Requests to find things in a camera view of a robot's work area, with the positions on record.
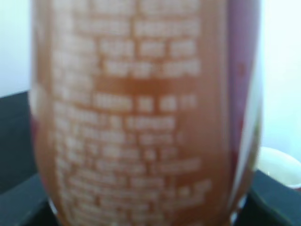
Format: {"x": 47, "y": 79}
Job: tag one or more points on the brown coffee drink bottle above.
{"x": 145, "y": 112}

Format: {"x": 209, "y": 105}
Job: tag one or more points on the red mug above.
{"x": 280, "y": 166}

